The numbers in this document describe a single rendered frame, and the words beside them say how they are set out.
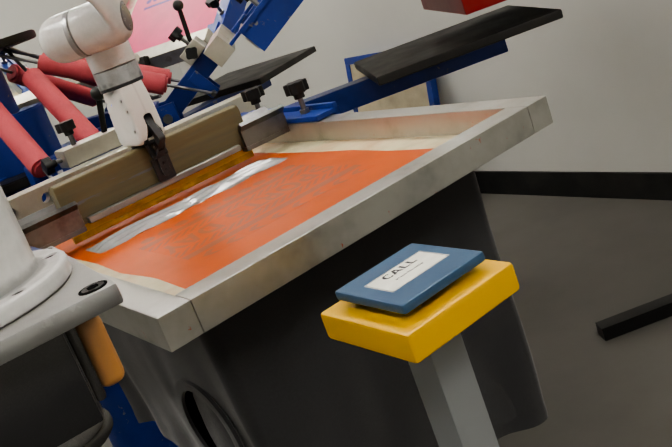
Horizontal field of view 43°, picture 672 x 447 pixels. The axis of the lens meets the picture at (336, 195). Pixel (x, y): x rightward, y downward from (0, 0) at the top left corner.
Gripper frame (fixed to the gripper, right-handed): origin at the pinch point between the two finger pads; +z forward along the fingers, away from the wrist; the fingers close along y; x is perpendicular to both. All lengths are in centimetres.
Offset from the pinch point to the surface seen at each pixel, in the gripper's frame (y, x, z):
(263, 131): 2.7, 20.1, 1.7
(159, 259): 30.2, -16.3, 5.9
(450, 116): 46, 25, 3
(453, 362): 80, -12, 14
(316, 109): 7.6, 29.2, 1.3
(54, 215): 3.5, -19.8, -0.9
